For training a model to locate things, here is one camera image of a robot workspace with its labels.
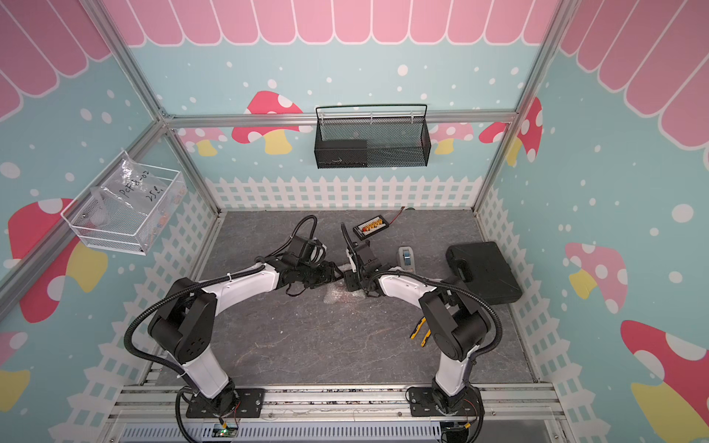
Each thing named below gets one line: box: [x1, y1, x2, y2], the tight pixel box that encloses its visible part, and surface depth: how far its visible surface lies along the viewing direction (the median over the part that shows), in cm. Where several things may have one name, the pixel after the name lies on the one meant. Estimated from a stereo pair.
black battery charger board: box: [352, 214, 390, 241], surface depth 115 cm
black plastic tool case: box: [444, 241, 523, 306], surface depth 100 cm
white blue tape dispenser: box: [397, 245, 416, 275], surface depth 102 cm
